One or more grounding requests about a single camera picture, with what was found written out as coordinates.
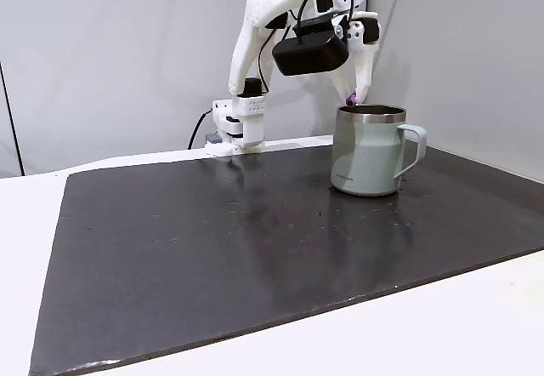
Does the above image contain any pale green steel-rimmed mug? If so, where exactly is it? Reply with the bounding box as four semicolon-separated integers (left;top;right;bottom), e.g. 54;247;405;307
330;103;428;198

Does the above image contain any black table mat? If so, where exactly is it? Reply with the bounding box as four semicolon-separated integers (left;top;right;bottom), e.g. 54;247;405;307
28;144;544;376

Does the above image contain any black oval camera box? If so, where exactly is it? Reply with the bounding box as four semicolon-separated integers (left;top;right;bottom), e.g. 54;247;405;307
271;30;351;77

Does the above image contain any black camera cable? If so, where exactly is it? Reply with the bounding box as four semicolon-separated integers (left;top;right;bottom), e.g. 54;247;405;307
294;0;371;46

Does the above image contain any black power cable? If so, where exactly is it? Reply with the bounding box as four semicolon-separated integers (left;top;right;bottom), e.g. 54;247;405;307
188;109;213;151

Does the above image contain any thin black cable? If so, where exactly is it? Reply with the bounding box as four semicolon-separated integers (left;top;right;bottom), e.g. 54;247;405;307
0;61;26;177

